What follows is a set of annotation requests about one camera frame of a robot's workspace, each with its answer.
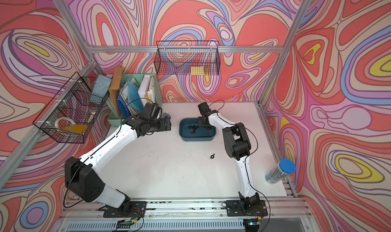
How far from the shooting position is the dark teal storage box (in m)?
0.98

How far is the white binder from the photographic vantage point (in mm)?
926

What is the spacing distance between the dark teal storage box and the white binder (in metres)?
0.26
